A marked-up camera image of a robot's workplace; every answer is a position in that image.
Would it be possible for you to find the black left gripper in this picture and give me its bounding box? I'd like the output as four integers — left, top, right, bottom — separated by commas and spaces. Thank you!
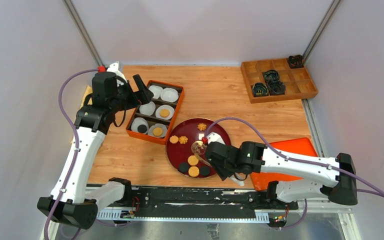
109, 74, 153, 113

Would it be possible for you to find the dotted round biscuit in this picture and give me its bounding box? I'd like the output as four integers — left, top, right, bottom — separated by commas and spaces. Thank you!
187, 155, 200, 166
152, 127, 164, 137
159, 108, 171, 118
187, 166, 200, 178

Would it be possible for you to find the black chocolate cookie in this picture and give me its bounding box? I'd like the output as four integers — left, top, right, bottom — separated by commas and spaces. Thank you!
177, 162, 191, 174
199, 166, 211, 177
136, 124, 149, 134

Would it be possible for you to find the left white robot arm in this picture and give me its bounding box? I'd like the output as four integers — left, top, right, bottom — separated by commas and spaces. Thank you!
37, 70, 154, 230

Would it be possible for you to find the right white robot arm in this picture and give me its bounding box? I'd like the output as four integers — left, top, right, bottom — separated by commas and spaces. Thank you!
204, 141, 358, 209

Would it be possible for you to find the white paper cup top-left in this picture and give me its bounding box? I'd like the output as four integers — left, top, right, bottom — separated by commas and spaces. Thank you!
148, 85, 164, 99

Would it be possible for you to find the white paper cup middle-left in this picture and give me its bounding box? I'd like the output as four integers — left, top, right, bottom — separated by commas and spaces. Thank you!
139, 101, 156, 116

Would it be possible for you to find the white paper cup top-right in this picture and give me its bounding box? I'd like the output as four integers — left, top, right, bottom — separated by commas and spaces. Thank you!
160, 87, 179, 103

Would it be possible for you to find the white paper cup middle-right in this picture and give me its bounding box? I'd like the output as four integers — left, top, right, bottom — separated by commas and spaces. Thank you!
155, 104, 175, 120

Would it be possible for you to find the orange cookie box tray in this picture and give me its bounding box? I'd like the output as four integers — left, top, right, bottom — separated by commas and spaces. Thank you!
125, 80, 185, 145

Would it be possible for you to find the white paper cup bottom-left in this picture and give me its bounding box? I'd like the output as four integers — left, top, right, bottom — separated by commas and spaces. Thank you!
131, 117, 149, 133

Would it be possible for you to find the white paper cup bottom-right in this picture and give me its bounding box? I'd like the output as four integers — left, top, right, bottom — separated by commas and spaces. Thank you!
147, 123, 168, 139

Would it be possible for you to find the flower butter cookie upper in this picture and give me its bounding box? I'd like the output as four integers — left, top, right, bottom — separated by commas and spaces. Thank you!
197, 123, 207, 132

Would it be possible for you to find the flower butter cookie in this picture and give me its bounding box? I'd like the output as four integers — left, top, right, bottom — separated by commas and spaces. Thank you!
197, 123, 207, 132
178, 136, 189, 145

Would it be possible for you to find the dark red round plate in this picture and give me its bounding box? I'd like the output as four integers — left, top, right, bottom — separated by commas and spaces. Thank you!
166, 117, 231, 179

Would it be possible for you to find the flower butter cookie left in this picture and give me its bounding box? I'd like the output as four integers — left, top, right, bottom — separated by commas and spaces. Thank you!
178, 136, 189, 145

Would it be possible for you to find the plain round butter cookie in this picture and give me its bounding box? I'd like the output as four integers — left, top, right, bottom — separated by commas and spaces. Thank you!
169, 135, 179, 144

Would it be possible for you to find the yellow blue cloth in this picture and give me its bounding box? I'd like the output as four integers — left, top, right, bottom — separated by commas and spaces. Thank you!
80, 85, 93, 108

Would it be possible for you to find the orange box lid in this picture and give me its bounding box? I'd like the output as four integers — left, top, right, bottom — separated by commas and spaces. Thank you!
250, 137, 318, 191

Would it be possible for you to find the rolled dark patterned tie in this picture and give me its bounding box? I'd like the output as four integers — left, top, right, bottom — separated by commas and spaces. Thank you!
287, 54, 304, 69
262, 69, 280, 83
267, 80, 286, 96
251, 82, 269, 98

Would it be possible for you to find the wooden compartment organizer box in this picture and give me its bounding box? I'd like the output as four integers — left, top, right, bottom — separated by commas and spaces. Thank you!
240, 58, 319, 104

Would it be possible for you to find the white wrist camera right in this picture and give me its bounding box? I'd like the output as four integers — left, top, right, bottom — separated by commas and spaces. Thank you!
206, 132, 226, 145

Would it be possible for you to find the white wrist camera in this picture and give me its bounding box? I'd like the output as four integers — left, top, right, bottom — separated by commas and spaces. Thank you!
206, 132, 226, 145
106, 61, 127, 86

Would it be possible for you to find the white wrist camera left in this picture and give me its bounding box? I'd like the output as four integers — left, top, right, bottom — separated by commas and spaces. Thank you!
106, 61, 127, 86

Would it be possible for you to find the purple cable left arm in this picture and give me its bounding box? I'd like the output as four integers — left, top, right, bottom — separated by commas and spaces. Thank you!
43, 67, 107, 240

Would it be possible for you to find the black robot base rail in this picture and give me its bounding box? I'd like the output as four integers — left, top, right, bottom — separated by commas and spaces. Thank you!
96, 185, 299, 224

